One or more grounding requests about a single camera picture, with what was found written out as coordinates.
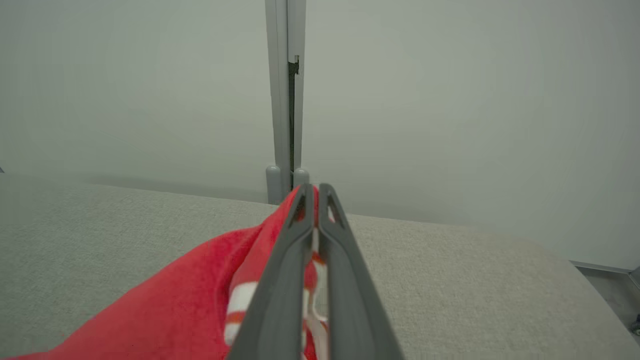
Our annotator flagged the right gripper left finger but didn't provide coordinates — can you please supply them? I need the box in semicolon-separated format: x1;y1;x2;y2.
226;183;316;360

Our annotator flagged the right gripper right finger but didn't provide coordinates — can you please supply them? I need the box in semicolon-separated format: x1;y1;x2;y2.
317;183;406;360

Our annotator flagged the red basketball jersey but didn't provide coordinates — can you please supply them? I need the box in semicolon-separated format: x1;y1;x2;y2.
0;185;337;360

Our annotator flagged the grey partition post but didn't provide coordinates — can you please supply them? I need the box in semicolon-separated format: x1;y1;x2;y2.
265;0;307;193

